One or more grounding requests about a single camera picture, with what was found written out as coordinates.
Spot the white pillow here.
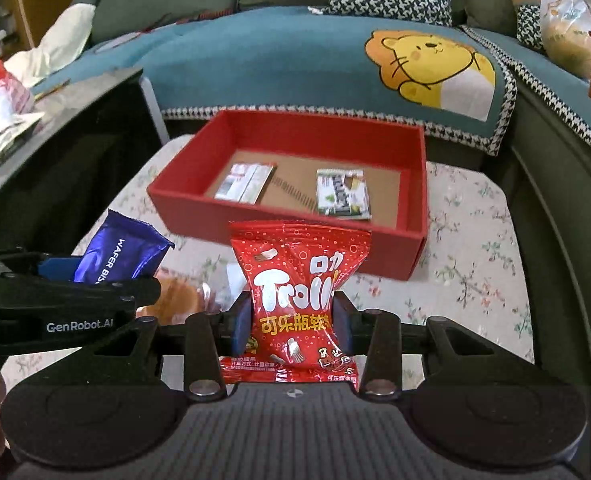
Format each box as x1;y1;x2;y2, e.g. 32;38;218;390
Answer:
4;3;96;88

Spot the orange houndstooth cushion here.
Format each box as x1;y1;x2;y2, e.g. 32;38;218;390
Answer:
511;0;544;52

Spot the red Trolli gummy bag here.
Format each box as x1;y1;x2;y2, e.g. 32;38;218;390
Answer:
219;220;371;386

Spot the red white snack packet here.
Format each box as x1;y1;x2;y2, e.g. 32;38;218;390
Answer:
214;162;277;205

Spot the orange pastry clear wrapper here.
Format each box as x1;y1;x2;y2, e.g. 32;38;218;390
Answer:
136;268;233;326

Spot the white plastic bag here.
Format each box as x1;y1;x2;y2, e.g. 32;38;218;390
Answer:
539;0;591;80

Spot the blue wafer biscuit pack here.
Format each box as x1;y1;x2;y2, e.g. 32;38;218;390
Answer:
73;210;175;285

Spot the red cardboard box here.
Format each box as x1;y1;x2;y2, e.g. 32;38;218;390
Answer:
148;110;428;281

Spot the teal lion sofa cover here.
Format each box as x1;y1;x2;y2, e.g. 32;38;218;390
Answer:
42;6;591;156

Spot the Kapron wafer packet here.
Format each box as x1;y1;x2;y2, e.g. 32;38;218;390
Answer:
316;169;373;220

